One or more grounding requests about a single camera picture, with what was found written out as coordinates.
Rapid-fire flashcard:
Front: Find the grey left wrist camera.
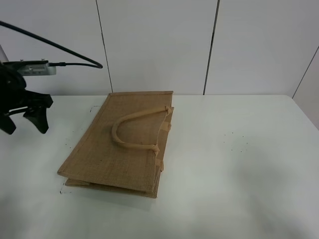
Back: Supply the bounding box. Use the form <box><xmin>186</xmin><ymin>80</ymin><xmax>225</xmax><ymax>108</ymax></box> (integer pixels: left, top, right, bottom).
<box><xmin>3</xmin><ymin>60</ymin><xmax>56</xmax><ymax>76</ymax></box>

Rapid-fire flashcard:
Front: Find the brown linen tote bag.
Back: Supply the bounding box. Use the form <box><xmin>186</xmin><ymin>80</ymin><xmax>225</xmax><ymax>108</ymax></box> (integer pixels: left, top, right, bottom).
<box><xmin>57</xmin><ymin>91</ymin><xmax>173</xmax><ymax>198</ymax></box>

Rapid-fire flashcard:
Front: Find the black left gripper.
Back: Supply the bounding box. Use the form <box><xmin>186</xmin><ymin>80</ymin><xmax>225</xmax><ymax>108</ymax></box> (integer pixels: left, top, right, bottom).
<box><xmin>0</xmin><ymin>63</ymin><xmax>53</xmax><ymax>135</ymax></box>

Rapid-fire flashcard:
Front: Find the black left camera cable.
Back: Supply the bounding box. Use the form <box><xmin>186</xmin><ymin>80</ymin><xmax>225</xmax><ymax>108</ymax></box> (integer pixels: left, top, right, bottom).
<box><xmin>0</xmin><ymin>20</ymin><xmax>103</xmax><ymax>69</ymax></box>

